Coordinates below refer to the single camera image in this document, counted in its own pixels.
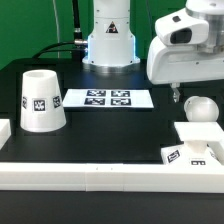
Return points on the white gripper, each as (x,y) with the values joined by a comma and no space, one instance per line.
(180,64)

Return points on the white lamp bulb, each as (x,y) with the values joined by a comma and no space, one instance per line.
(201,109)

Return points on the white lamp base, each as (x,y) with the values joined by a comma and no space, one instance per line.
(194,150)

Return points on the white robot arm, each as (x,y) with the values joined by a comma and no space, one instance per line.
(111,45)

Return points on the white lamp shade cone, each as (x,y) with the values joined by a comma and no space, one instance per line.
(41,102)

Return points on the white marker card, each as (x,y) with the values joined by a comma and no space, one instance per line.
(106,98)

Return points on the black pole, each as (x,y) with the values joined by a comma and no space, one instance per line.
(77,28)

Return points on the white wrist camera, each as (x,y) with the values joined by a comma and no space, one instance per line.
(179,31)

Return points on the white fence front wall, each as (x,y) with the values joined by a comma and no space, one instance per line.
(110,177)

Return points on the white fence left wall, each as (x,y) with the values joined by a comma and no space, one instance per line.
(5,131)

